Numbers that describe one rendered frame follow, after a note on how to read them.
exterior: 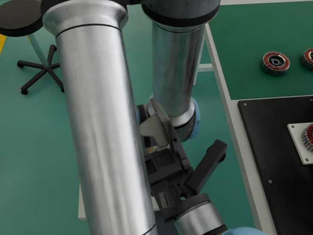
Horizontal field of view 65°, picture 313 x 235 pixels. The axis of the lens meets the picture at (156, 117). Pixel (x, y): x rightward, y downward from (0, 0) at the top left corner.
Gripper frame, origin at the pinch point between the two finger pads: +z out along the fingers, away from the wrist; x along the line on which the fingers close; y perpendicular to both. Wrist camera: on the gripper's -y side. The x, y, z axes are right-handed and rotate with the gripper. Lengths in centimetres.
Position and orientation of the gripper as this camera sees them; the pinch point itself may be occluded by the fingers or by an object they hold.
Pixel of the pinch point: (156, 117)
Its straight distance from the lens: 53.1
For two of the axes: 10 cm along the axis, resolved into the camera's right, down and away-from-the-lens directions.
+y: -9.1, 3.6, -1.8
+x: 0.5, 5.4, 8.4
